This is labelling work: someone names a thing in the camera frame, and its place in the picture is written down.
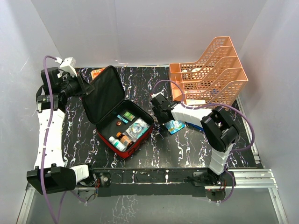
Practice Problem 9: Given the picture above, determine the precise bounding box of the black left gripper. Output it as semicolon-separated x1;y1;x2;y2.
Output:
60;71;95;98

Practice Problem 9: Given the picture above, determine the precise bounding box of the blue cotton swab bag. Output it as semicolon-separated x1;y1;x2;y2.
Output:
164;120;185;135

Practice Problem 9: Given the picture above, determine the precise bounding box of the teal round tape packet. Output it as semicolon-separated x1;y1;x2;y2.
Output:
126;118;149;141

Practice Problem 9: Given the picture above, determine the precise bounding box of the green wind oil box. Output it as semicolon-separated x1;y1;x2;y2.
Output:
123;111;135;121

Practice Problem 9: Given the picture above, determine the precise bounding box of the small teal packet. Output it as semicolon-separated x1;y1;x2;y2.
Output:
117;115;128;124

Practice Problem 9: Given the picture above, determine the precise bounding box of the red black medicine case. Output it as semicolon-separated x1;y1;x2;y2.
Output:
82;65;154;158

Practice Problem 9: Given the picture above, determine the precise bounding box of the brown medicine bottle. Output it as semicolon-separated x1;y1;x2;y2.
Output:
116;132;134;147

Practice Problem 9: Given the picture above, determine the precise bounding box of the white green pill bottle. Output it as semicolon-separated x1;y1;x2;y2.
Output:
108;136;127;152

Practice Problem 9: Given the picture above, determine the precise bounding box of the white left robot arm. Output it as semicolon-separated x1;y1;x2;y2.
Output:
27;57;97;194

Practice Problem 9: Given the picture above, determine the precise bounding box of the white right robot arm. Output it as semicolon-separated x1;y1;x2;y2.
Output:
151;93;239;185

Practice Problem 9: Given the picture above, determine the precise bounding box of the orange snack packet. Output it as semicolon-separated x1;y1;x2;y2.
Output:
91;68;104;80

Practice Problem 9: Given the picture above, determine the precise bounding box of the blue stapler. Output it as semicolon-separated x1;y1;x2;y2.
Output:
185;122;204;131

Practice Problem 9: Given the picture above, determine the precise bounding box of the orange mesh file organizer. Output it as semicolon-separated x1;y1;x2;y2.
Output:
169;36;248;105

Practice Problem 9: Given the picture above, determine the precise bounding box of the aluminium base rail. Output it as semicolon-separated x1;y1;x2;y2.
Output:
16;169;289;224

